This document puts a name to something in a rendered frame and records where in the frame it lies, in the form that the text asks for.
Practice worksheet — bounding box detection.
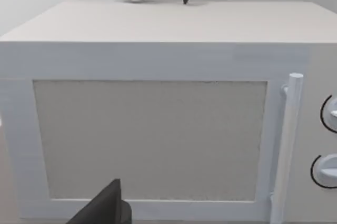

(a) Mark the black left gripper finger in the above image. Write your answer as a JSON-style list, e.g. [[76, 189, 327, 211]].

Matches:
[[66, 178, 132, 224]]

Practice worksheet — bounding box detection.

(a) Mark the pale microwave door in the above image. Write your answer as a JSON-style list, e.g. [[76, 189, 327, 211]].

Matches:
[[0, 46, 309, 221]]

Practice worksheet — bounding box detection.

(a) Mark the pale microwave oven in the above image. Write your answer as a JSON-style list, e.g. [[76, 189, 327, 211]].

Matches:
[[0, 0, 337, 224]]

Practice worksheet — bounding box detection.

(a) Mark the pale microwave knob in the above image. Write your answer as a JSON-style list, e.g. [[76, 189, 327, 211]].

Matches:
[[320, 95, 337, 133], [310, 154, 337, 189]]

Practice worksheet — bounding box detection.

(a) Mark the pale microwave door handle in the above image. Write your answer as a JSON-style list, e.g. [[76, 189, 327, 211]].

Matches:
[[269, 73, 304, 224]]

